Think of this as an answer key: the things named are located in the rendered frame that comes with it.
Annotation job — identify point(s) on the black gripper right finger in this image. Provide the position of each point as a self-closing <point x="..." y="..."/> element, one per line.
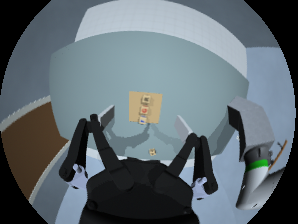
<point x="204" y="182"/>

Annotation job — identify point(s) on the tan square mat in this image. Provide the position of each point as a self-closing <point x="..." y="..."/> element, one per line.
<point x="135" y="103"/>

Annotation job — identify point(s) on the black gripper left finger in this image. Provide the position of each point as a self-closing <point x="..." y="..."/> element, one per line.
<point x="72" y="171"/>

